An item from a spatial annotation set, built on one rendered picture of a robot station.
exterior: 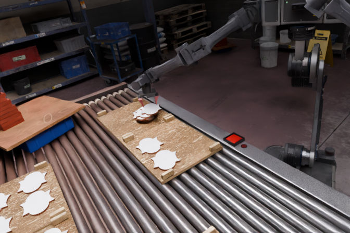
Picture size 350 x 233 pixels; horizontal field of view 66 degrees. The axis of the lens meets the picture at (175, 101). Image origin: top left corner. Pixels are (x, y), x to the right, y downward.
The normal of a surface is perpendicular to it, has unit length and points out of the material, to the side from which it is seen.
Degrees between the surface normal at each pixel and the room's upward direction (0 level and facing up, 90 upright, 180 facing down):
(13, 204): 0
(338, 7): 87
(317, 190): 0
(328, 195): 0
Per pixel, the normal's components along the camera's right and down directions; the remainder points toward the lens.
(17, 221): -0.14, -0.89
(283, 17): -0.47, 0.45
